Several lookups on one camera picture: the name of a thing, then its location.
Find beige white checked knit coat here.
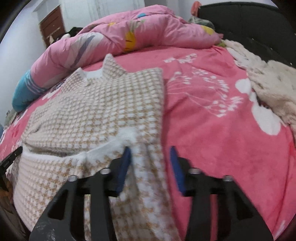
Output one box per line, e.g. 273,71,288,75
10,54,180,240

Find black clothes by door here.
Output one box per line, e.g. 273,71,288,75
61,27,83,39

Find cream fuzzy garment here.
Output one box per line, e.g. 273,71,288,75
223,40,295,134

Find brown wooden door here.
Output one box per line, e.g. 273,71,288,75
40,6,66,47

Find pink and blue quilt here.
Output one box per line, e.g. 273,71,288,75
11,4,222,113

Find black tufted headboard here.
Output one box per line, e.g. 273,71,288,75
198,2,295,68

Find orange cloth on headboard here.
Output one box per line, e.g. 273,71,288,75
191,1,202,17

